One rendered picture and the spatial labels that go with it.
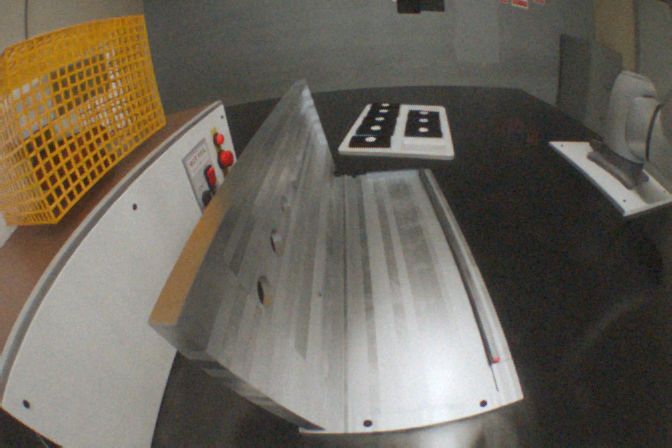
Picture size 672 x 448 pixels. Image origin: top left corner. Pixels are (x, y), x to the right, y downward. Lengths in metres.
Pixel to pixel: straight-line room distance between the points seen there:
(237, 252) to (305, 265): 0.12
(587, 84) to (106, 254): 3.13
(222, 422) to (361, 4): 2.53
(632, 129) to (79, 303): 0.94
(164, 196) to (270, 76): 2.30
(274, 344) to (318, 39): 2.43
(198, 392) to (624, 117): 0.93
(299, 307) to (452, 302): 0.17
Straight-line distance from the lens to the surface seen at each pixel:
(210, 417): 0.33
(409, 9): 0.39
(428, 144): 0.68
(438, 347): 0.31
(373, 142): 0.69
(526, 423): 0.33
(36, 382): 0.25
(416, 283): 0.35
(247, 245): 0.19
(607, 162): 0.84
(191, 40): 2.83
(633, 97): 0.79
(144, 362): 0.33
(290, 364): 0.19
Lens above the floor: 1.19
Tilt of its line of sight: 33 degrees down
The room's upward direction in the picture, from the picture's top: 7 degrees counter-clockwise
